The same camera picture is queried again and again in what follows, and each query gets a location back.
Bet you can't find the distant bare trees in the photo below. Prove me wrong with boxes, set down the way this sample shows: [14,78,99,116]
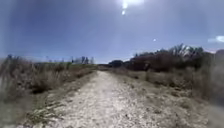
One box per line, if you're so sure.
[69,55,96,65]

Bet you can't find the pale gravel dirt path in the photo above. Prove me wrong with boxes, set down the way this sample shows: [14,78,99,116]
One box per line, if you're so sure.
[19,70,201,128]

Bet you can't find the row of dark trees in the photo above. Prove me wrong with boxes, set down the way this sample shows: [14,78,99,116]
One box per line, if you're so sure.
[108,43,224,73]

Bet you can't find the dry grass verge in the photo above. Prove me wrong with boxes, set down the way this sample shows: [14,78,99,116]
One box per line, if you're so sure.
[107,66,224,128]
[0,55,99,128]

